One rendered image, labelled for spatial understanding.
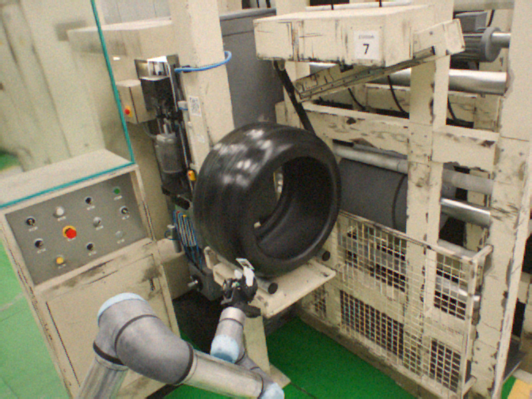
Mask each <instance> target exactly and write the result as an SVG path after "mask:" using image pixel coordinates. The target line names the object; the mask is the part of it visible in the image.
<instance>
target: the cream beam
mask: <svg viewBox="0 0 532 399"><path fill-rule="evenodd" d="M434 19H435V5H421V6H394V7H381V8H367V9H341V10H327V11H313V12H300V13H291V14H286V15H281V16H276V17H267V18H262V19H257V20H253V27H254V34H255V41H256V54H257V59H261V60H275V61H288V62H301V63H327V64H340V65H354V66H367V67H389V66H392V65H394V64H398V63H402V62H405V61H409V60H410V59H412V56H413V42H414V33H416V32H419V31H421V30H424V29H427V28H429V27H431V26H434ZM354 31H378V59H355V41H354Z"/></svg>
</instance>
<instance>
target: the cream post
mask: <svg viewBox="0 0 532 399"><path fill-rule="evenodd" d="M168 2H169V10H170V14H171V18H172V23H173V31H174V36H175V40H176V44H177V52H178V57H179V61H180V68H182V66H185V65H190V67H191V68H201V67H207V66H210V65H214V64H216V63H220V62H222V61H223V60H225V57H224V51H223V45H222V35H221V29H220V24H219V14H218V8H217V2H216V0H168ZM181 73H182V78H183V82H184V90H185V94H186V99H187V103H188V111H189V115H190V120H191V125H192V132H193V137H194V141H195V145H196V153H197V158H198V162H199V169H200V167H201V165H202V164H203V161H204V159H205V158H206V156H207V155H208V153H209V152H210V150H211V149H212V148H213V146H214V145H215V144H216V143H217V142H218V141H219V140H220V139H221V138H222V137H223V136H224V135H226V134H227V133H229V132H230V131H232V130H233V129H235V127H234V118H233V112H232V106H231V100H230V90H229V84H228V78H227V72H226V64H223V65H221V66H218V67H216V68H212V69H210V70H204V71H192V72H189V73H186V74H184V73H183V71H181ZM188 95H189V96H194V97H198V98H199V106H200V111H201V116H196V115H193V114H192V113H191V108H190V104H189V99H188ZM197 134H198V135H203V138H204V142H199V141H198V139H197ZM241 342H242V343H243V345H244V347H245V350H246V352H247V354H248V356H249V358H250V359H251V360H252V361H254V362H255V363H256V364H257V365H258V366H259V367H260V368H261V369H262V370H263V371H264V372H265V373H266V374H267V375H268V376H269V377H271V374H270V368H269V362H268V352H267V346H266V340H265V335H264V325H263V319H262V315H261V316H259V317H256V318H248V317H247V318H246V322H245V327H244V330H243V334H242V338H241Z"/></svg>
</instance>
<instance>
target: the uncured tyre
mask: <svg viewBox="0 0 532 399"><path fill-rule="evenodd" d="M280 166H281V168H282V172H283V187H282V191H281V194H280V198H279V201H278V203H277V205H276V207H275V210H274V211H273V212H272V214H271V215H270V216H269V218H268V219H267V220H266V221H265V222H264V223H263V224H262V225H261V226H259V227H257V228H256V229H254V216H255V210H256V206H257V201H258V199H259V196H260V194H261V191H262V189H263V187H264V186H265V184H266V182H267V181H268V179H269V178H270V176H271V175H272V174H273V173H274V172H275V171H276V170H277V169H278V168H279V167H280ZM341 191H342V189H341V179H340V171H339V168H338V164H337V162H336V158H335V156H334V154H333V152H332V151H331V149H330V148H329V146H328V145H327V144H326V143H325V142H324V141H323V140H322V139H320V138H319V137H318V136H316V135H315V134H314V133H312V132H310V131H307V130H305V129H301V128H298V127H291V126H287V125H283V124H280V123H273V122H268V121H260V122H255V123H248V124H245V125H242V126H240V127H237V128H235V129H233V130H232V131H230V132H229V133H227V134H226V135H224V136H223V137H222V138H221V139H220V140H219V141H218V142H217V143H216V144H215V145H214V146H213V148H212V149H211V150H210V152H209V153H208V155H207V156H206V158H205V159H204V161H203V164H202V165H201V167H200V170H199V173H198V175H197V178H196V183H195V187H194V192H193V213H194V218H195V221H196V225H197V228H198V230H199V232H200V234H201V236H202V238H203V239H204V241H205V242H206V243H207V245H208V246H209V247H210V248H211V249H212V250H213V251H214V252H215V253H217V254H218V255H219V256H221V257H223V258H224V259H226V260H228V261H229V262H230V263H232V264H234V265H235V266H237V267H238V268H240V269H241V270H242V271H244V268H243V267H242V266H241V265H240V263H239V262H238V261H237V260H236V259H246V260H247V261H248V262H249V263H250V264H251V266H252V267H253V268H254V269H251V270H252V271H253V274H254V275H255V276H262V277H276V276H282V275H285V274H287V273H289V272H292V271H294V270H295V269H297V268H299V267H300V266H302V265H304V264H305V263H306V262H307V261H308V260H310V259H311V258H312V257H313V256H314V255H315V254H316V253H317V252H318V251H319V250H320V248H321V247H322V246H323V244H324V243H325V242H326V240H327V239H328V237H329V235H330V234H331V232H332V230H333V227H334V225H335V222H336V219H337V216H338V213H339V209H340V201H341Z"/></svg>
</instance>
